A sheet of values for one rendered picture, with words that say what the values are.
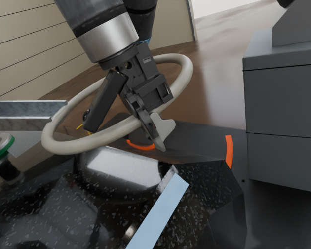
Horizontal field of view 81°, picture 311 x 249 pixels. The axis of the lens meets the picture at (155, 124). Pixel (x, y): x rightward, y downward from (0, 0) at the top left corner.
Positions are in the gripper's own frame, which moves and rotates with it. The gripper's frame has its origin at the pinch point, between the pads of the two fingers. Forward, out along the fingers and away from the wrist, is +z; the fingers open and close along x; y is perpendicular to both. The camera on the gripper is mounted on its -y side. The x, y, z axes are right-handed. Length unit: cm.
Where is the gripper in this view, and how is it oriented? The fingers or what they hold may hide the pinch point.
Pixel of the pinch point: (154, 143)
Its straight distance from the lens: 41.1
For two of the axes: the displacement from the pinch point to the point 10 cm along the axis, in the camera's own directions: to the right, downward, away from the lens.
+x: -4.2, -3.4, 8.4
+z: 4.0, 7.6, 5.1
